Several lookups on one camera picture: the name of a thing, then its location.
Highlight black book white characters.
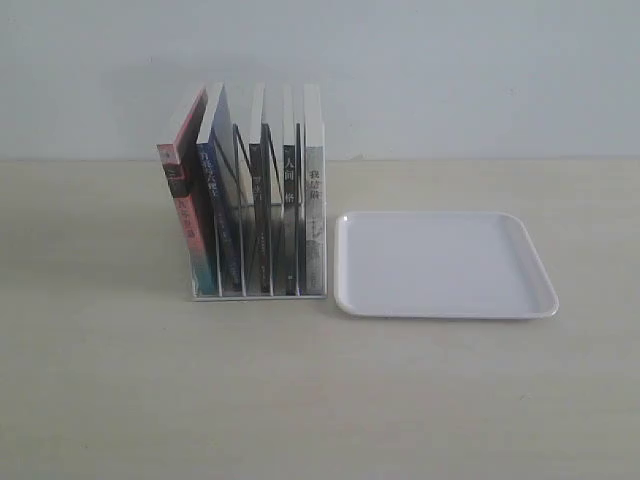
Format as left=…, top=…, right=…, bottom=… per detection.
left=281, top=83, right=303, bottom=296

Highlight blue book with orange moon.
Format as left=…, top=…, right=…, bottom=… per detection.
left=196, top=83, right=242, bottom=292

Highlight grey and white book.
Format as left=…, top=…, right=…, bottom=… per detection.
left=302, top=83, right=325, bottom=295

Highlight clear acrylic book rack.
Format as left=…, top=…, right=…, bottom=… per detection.
left=197, top=89, right=328, bottom=300

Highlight black thin book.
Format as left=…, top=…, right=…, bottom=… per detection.
left=248, top=82, right=274, bottom=295

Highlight pink and teal book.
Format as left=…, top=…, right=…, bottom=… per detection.
left=156, top=85, right=219, bottom=298

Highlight white square plastic tray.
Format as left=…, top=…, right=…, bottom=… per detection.
left=333, top=211, right=559, bottom=320

